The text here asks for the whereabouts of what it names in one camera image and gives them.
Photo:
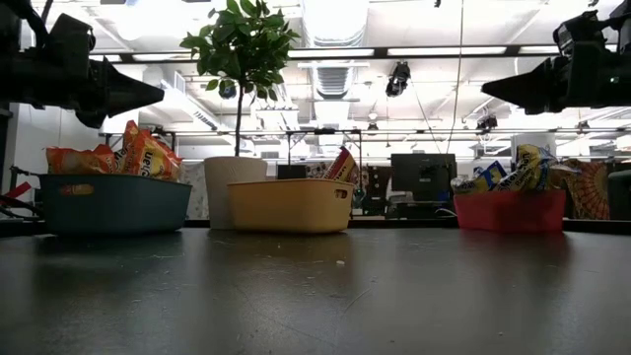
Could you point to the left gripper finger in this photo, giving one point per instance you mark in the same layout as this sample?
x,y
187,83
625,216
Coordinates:
x,y
123,91
93,118

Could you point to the yellow plastic bin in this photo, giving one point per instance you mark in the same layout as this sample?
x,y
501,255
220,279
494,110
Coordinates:
x,y
291,207

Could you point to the red Maruchan noodle pack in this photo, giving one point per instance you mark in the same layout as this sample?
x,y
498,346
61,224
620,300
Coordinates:
x,y
341,167

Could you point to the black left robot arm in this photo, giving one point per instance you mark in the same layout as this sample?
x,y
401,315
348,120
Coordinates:
x,y
15,20

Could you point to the small black ceiling device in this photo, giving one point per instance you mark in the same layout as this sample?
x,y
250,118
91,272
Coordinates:
x,y
487,122

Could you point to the blue plastic bin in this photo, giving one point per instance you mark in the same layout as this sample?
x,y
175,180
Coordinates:
x,y
113,207

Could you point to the colourful patterned tapestry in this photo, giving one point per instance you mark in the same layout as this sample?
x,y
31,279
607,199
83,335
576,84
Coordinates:
x,y
589,192

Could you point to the red angled bar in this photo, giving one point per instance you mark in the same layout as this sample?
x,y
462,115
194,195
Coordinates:
x,y
17,191

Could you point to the red plastic bin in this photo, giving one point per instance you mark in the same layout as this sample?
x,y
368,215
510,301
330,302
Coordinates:
x,y
508,212

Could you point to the dark green cabinet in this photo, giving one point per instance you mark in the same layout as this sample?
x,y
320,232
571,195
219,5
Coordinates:
x,y
620,197

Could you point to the green plant in white pot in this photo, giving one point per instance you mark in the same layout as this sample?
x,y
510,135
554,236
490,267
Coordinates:
x,y
236,44

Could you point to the black background monitor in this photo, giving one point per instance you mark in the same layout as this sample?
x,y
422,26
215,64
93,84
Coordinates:
x,y
424,175

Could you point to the black overhead beam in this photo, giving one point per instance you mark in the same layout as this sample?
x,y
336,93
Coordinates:
x,y
379,51

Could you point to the small black background box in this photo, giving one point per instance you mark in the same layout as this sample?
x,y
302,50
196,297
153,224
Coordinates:
x,y
291,171

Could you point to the black table mat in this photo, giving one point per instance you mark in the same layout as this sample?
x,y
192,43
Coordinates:
x,y
315,296

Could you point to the black ceiling camera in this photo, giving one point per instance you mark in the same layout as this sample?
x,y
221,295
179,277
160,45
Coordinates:
x,y
398,79

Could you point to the silver ceiling air duct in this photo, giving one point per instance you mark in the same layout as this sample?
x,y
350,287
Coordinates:
x,y
335,20

